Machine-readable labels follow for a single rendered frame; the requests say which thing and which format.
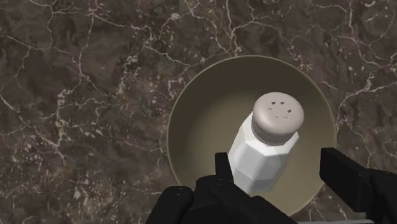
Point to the beige round bowl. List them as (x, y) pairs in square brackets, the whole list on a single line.
[(211, 124)]

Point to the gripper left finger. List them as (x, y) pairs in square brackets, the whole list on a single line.
[(214, 192)]

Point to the white salt shaker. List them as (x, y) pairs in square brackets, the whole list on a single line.
[(263, 145)]

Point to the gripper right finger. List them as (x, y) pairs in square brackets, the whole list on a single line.
[(356, 183)]

